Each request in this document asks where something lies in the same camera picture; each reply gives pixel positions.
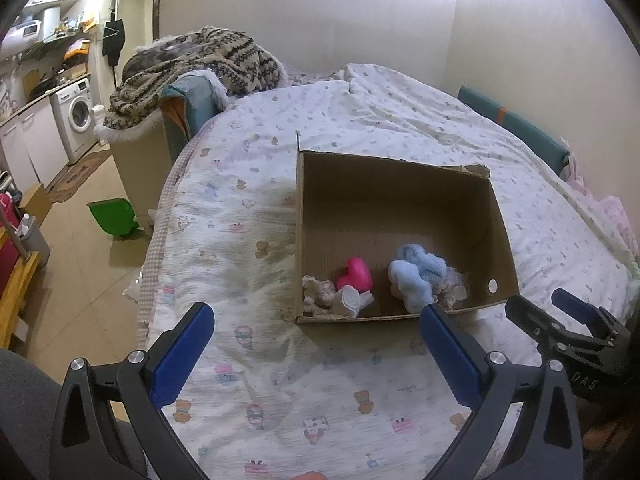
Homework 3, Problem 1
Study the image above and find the grey bin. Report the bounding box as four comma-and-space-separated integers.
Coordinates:
14, 214, 52, 267

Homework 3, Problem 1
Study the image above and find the printed bed sheet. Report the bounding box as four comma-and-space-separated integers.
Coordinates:
137, 62, 640, 480

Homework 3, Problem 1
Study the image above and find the light blue fuzzy sock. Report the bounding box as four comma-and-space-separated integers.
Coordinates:
388, 243, 447, 314

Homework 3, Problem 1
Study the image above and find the white sock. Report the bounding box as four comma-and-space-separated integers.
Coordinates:
334, 285, 376, 318

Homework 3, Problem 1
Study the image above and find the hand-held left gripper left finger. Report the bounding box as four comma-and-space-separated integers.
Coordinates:
49, 301, 216, 480

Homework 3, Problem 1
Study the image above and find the cream fuzzy sock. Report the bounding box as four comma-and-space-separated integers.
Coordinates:
302, 275, 337, 317

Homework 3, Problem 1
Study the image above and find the pink fuzzy sock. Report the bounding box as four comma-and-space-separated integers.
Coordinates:
336, 257, 375, 292

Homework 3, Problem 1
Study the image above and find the red suitcase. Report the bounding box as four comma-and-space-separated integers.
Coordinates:
0, 192, 23, 306

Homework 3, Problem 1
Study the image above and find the white water heater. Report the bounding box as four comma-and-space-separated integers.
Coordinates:
41, 7, 62, 41

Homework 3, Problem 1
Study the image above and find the white washing machine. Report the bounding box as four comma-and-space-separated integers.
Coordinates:
50, 77, 98, 163

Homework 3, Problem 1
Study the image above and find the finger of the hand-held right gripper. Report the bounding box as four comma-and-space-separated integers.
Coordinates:
505, 295, 568, 356
551, 287, 608, 336

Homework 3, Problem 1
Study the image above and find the teal rolled mat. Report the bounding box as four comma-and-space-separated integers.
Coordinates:
457, 85, 572, 176

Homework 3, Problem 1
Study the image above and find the green dustpan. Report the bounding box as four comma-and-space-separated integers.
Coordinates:
86, 199, 137, 238

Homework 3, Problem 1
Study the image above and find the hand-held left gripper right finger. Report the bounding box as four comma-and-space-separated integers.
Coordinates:
419, 304, 586, 480

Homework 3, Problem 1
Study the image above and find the grey fluffy cloth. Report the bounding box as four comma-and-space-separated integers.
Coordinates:
122, 37, 201, 77

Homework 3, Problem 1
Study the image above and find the brown patterned blanket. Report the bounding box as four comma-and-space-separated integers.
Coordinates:
102, 26, 287, 133

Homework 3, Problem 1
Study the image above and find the white microwave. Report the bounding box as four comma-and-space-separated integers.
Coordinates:
1, 20, 44, 54

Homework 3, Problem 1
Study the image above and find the beige sofa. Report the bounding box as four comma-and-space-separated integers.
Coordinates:
110, 115, 173, 222

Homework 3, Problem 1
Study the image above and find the teal orange cushion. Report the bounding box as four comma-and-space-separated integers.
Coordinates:
160, 72, 232, 143

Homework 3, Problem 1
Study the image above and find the yellow wooden pallet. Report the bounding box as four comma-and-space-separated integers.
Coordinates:
0, 250, 42, 348

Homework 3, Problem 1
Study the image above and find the small cardboard box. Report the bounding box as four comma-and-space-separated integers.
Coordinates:
19, 183, 52, 226

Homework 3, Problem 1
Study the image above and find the white kitchen cabinet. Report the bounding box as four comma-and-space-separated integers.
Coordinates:
0, 94, 69, 196

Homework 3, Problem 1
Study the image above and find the brown door mat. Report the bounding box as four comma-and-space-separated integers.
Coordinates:
47, 150, 113, 206

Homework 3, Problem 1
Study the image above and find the black hanging garment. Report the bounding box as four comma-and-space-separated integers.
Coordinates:
101, 19, 126, 67

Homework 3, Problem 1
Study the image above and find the pink cloth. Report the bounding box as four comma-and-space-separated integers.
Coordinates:
565, 150, 640, 263

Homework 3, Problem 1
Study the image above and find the clear plastic bag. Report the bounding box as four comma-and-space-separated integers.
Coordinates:
122, 267, 152, 306

